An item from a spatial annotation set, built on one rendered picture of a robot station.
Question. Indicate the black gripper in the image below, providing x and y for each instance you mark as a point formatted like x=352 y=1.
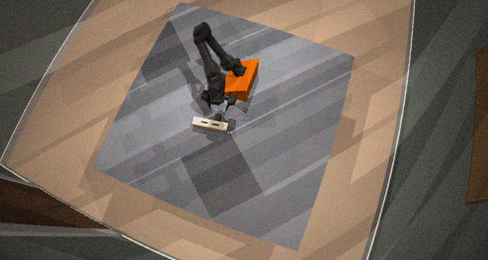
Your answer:
x=230 y=100

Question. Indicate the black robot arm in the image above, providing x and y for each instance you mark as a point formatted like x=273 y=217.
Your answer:
x=228 y=63

